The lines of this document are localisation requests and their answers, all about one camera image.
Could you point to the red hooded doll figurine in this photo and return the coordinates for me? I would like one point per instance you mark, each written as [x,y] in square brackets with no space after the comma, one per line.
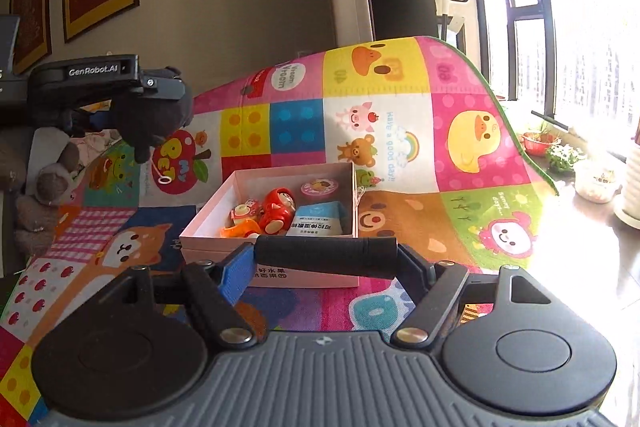
[277,212]

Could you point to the person's left hand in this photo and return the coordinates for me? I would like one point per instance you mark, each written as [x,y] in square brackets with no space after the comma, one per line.
[55,187]

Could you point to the colourful cartoon play mat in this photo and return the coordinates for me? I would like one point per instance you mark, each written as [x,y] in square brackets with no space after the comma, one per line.
[450,187]

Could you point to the dark window frame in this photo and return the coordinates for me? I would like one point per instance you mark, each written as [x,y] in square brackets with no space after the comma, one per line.
[535,14]

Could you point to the round pink yellow toy jar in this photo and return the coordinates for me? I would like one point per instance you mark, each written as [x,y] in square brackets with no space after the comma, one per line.
[321,187]

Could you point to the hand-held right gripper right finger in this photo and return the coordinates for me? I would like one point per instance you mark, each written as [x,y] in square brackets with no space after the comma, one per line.
[420,277]

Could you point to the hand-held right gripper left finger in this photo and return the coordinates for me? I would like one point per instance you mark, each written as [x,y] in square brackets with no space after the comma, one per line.
[235,277]

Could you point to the orange plastic toy piece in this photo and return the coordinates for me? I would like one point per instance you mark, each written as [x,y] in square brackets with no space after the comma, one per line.
[240,231]

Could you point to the pink cardboard box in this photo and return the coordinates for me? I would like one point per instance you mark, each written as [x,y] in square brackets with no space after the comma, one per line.
[210,244]

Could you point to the black foam roller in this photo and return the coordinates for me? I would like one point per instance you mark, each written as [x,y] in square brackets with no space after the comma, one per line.
[325,257]

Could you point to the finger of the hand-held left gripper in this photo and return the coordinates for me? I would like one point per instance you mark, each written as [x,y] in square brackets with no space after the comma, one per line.
[92,119]
[162,84]

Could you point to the blue white tissue packet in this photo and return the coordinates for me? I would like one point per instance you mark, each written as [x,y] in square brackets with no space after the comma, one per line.
[317,222]

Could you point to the brown wooden desktop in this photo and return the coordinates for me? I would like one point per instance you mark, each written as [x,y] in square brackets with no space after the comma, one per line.
[590,307]

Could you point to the white flowering plant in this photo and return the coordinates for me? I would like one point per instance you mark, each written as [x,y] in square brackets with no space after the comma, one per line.
[565,157]

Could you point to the small white toy bottle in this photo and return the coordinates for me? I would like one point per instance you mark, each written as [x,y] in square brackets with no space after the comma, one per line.
[245,213]

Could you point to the white plant pot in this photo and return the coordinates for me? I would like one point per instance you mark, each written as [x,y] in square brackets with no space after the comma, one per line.
[631,197]

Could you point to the red plant pot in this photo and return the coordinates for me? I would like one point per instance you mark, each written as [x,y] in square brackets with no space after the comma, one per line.
[537,147]

